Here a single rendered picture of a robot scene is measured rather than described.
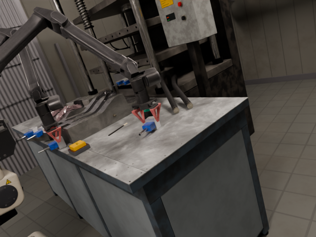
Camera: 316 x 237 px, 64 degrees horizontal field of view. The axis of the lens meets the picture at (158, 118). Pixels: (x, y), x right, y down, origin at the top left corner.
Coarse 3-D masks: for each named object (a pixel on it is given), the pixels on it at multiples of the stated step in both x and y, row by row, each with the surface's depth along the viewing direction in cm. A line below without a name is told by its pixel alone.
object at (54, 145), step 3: (57, 138) 131; (54, 141) 133; (63, 141) 132; (48, 144) 130; (51, 144) 129; (54, 144) 129; (57, 144) 130; (60, 144) 131; (63, 144) 132; (48, 147) 130; (51, 147) 129; (54, 147) 130; (57, 147) 131; (60, 147) 131; (63, 147) 132; (42, 150) 128
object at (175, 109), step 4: (160, 84) 156; (164, 84) 151; (164, 88) 147; (164, 92) 146; (168, 92) 142; (168, 96) 138; (172, 96) 139; (168, 100) 136; (172, 100) 133; (172, 104) 130; (172, 108) 128; (176, 108) 125; (176, 112) 127
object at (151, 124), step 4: (152, 116) 116; (148, 120) 114; (152, 120) 113; (144, 124) 113; (148, 124) 112; (152, 124) 112; (156, 124) 114; (144, 128) 112; (148, 128) 111; (152, 128) 112; (156, 128) 114; (144, 132) 109
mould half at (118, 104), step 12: (96, 96) 164; (120, 96) 146; (96, 108) 149; (108, 108) 142; (120, 108) 147; (132, 108) 152; (72, 120) 142; (84, 120) 135; (96, 120) 138; (108, 120) 142; (72, 132) 130; (84, 132) 134; (96, 132) 138
